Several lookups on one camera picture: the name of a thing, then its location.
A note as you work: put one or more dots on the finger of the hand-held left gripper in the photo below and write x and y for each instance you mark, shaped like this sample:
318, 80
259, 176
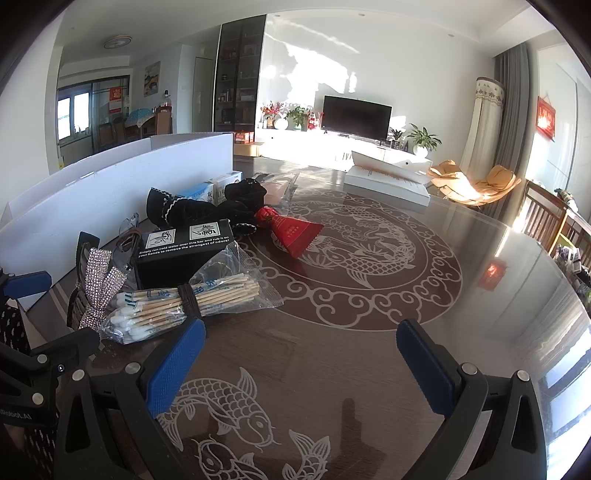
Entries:
27, 284
69, 344

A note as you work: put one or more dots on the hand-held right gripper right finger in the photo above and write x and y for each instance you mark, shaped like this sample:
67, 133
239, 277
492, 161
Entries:
425, 364

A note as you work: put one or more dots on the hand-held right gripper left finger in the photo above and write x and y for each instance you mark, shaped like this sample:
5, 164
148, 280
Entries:
178, 364

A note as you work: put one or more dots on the bag of cotton swabs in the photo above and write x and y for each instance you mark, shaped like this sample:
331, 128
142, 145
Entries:
184, 302

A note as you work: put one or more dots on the black knit cloth white stitching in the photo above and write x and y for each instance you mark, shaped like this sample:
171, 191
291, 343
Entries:
159, 203

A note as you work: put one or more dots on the rhinestone bow hair clip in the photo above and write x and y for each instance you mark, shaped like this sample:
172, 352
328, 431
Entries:
99, 286

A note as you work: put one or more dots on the black box with white labels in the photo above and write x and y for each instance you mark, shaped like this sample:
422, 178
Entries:
184, 251

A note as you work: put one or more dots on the clear plastic item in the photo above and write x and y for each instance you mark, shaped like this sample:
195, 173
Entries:
127, 226

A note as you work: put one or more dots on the white foam board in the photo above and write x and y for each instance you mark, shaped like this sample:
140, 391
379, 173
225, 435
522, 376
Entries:
92, 166
138, 198

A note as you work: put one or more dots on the bright window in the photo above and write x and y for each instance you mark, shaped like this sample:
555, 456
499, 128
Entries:
71, 115

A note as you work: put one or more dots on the blue medicine box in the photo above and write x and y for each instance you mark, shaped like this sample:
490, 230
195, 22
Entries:
196, 190

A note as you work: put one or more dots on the red fabric pouch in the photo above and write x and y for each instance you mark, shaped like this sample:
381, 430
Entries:
295, 233

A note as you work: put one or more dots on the cluster of small bottles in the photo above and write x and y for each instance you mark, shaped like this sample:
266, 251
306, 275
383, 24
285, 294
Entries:
572, 265

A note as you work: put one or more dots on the white flat box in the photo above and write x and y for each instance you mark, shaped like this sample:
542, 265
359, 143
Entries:
388, 187

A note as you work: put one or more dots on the orange lounge chair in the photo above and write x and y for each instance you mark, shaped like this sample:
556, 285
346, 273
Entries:
475, 184

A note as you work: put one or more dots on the black fuzzy scrunchie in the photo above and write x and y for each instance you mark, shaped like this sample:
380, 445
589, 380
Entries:
244, 189

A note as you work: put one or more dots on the clear plastic bag with contents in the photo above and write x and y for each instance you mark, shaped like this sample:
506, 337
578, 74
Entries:
226, 181

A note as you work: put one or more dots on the slatted wooden chair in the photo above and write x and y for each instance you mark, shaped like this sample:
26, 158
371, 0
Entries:
542, 207
575, 230

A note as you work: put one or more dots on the dining table with blue cloth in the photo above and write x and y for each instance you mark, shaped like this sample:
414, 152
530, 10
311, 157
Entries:
138, 115

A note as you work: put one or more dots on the white folded cardboard sheet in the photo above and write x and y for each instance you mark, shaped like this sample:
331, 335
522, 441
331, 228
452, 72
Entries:
392, 161

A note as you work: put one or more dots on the red poster on glass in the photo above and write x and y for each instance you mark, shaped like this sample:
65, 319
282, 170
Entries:
115, 94

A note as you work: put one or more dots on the brown dining chair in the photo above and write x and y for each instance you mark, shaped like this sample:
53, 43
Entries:
162, 121

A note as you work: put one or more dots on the brown cardboard box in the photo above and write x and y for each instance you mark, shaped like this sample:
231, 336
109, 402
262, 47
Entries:
247, 148

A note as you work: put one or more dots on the large green potted plant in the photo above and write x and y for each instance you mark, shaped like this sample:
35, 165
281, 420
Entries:
422, 136

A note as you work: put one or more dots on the small green potted plant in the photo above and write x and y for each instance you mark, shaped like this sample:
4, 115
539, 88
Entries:
396, 136

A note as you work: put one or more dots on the red and white carton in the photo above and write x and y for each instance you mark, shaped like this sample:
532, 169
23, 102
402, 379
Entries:
244, 136

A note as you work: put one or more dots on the framed landscape painting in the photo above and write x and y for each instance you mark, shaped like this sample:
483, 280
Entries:
151, 78

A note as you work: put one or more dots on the white television cabinet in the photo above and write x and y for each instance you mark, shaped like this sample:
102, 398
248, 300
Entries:
314, 147

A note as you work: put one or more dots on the cream covered standing air conditioner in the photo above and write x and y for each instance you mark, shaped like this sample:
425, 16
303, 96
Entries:
482, 124

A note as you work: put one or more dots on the black flat television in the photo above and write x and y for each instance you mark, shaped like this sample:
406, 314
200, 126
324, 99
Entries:
355, 117

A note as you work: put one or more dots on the round ceiling light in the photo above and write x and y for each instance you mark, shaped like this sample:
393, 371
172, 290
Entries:
117, 43

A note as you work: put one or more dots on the white door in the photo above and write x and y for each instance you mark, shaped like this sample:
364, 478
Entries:
203, 92

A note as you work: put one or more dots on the grey curtain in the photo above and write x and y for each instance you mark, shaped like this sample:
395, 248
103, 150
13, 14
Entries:
510, 115

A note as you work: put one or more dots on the red table ornament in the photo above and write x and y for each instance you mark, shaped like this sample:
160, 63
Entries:
313, 121

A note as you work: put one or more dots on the red flowers in white vase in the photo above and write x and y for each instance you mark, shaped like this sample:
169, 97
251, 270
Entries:
272, 110

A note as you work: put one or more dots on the bushy green potted plant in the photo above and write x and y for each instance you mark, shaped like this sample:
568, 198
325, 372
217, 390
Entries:
298, 115

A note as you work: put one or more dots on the dark glass display cabinet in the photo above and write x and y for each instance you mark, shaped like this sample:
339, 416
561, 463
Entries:
235, 74

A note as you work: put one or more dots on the red wall hanging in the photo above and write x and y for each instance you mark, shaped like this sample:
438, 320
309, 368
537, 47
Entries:
545, 115

